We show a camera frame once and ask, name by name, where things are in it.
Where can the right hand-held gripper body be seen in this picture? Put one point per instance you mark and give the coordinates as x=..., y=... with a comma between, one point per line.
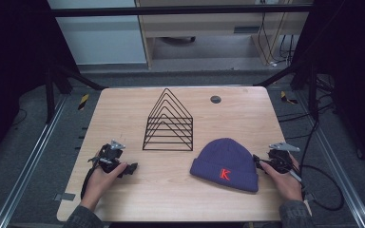
x=280, y=160

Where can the purple knit beanie hat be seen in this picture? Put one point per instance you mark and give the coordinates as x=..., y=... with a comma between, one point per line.
x=225, y=161

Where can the person's right hand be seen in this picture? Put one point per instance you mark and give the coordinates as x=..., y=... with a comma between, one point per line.
x=286, y=185

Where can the person's left hand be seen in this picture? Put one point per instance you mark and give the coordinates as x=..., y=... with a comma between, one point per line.
x=99, y=183

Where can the yellow black striped tape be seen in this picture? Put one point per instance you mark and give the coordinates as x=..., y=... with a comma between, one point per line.
x=287, y=98
x=83, y=102

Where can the grey tape strip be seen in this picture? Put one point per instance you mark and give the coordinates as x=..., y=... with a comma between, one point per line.
x=65, y=197

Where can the grey table grommet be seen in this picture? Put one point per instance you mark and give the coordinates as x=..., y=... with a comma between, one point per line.
x=215, y=99

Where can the black metal stand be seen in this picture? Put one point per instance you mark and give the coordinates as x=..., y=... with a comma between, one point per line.
x=49, y=95
x=312, y=91

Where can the black curtain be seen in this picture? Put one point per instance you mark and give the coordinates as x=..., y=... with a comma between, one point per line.
x=355, y=63
x=12, y=63

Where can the white cabinet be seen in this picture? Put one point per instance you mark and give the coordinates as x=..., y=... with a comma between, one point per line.
x=101, y=41

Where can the light wooden shelf unit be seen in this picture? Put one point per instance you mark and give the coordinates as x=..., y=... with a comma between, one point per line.
x=202, y=23

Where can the metal floor rail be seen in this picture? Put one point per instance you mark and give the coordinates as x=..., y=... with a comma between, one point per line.
x=339, y=164
x=28, y=164

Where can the black horizontal frame bar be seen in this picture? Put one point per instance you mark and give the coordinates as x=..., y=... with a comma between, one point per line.
x=171, y=11

